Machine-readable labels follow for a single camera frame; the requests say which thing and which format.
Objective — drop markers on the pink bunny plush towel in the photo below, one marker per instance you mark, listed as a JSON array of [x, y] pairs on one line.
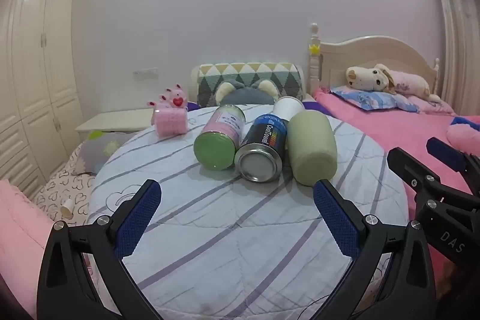
[[170, 119]]

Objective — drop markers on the pink bed sheet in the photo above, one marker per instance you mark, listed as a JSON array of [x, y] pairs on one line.
[[393, 132]]

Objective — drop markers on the white curtain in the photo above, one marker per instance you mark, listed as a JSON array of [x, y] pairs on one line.
[[455, 31]]

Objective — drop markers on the heart print bed sheet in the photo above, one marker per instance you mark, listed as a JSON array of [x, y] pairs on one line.
[[71, 185]]

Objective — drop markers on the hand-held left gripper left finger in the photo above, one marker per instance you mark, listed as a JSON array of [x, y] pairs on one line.
[[137, 220]]

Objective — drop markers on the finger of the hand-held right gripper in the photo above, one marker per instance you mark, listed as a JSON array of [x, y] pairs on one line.
[[446, 153], [408, 164]]

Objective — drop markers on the cream plush dog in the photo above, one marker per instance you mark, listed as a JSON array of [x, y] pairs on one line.
[[375, 78]]

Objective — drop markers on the blue printed pillow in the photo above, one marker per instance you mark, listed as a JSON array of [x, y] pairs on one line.
[[371, 101]]

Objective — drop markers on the pink pillow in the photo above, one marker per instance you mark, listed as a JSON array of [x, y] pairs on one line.
[[22, 230]]

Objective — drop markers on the cream wooden headboard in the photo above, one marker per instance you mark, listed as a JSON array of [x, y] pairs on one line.
[[375, 50]]

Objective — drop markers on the pink plush toy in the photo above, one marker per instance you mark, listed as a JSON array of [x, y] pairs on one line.
[[465, 138]]

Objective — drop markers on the grey plush with cream ears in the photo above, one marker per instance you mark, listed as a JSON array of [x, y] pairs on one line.
[[243, 95]]

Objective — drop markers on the yellow crown ornament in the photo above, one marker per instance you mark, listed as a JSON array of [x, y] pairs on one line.
[[313, 49]]

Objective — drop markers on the light green cup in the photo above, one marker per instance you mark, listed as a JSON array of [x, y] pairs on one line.
[[311, 151]]

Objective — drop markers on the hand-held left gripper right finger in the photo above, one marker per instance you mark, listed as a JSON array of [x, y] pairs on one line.
[[335, 217]]

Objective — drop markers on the dark blue metal can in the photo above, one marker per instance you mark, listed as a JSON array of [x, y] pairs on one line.
[[262, 151]]

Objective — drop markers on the white wardrobe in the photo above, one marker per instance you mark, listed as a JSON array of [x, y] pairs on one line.
[[33, 61]]

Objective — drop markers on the grey cushion with green patch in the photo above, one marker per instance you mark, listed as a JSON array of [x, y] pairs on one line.
[[101, 151]]

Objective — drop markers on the pink can with green lid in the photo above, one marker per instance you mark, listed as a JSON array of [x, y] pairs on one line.
[[219, 140]]

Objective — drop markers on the triangle pattern cushion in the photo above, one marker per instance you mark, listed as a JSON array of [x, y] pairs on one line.
[[247, 72]]

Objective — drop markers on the white nightstand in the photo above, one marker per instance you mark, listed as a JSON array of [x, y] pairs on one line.
[[112, 119]]

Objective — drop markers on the blue plush toy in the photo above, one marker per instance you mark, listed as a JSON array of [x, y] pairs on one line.
[[467, 121]]

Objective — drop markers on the small white cup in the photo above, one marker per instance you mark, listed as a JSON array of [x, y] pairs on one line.
[[68, 207]]

